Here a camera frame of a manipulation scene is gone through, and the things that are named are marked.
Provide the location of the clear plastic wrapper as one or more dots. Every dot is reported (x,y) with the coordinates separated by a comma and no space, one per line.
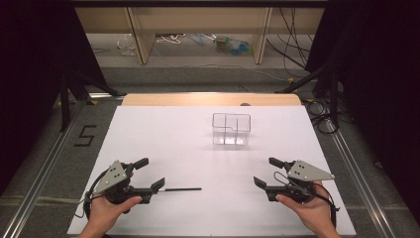
(126,44)

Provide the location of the black horizontal beam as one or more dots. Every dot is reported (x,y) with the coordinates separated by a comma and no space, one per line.
(198,3)

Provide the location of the aluminium floor rail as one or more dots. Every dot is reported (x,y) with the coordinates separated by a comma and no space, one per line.
(36,188)
(360,178)

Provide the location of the dark curtain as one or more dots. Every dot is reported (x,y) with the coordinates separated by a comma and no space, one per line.
(29,82)
(379,82)

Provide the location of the colourful plastic bag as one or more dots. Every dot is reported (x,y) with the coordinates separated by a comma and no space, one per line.
(232,46)

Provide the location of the light wooden desk frame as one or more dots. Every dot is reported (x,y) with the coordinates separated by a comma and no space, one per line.
(142,43)

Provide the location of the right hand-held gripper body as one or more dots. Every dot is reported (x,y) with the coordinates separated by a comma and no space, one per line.
(307,173)

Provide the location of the white table sheet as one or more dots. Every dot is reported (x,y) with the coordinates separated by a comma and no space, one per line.
(185,148)

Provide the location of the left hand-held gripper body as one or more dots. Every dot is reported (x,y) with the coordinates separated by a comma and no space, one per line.
(114,177)

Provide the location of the black metal stand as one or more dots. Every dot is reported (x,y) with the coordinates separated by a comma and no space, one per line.
(334,95)
(65,99)

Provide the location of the clear plastic organizer box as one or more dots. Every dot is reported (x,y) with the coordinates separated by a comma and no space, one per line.
(246,127)

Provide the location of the person's left hand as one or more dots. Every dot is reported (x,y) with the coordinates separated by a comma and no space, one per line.
(105,213)

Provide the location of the person's right hand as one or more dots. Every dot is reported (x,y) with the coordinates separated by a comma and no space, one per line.
(313,211)

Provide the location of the small dark round object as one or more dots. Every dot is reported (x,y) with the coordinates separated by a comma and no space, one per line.
(245,104)

